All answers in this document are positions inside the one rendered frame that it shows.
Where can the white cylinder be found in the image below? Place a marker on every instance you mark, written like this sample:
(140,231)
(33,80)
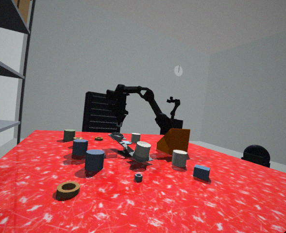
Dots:
(135,137)
(142,149)
(179,158)

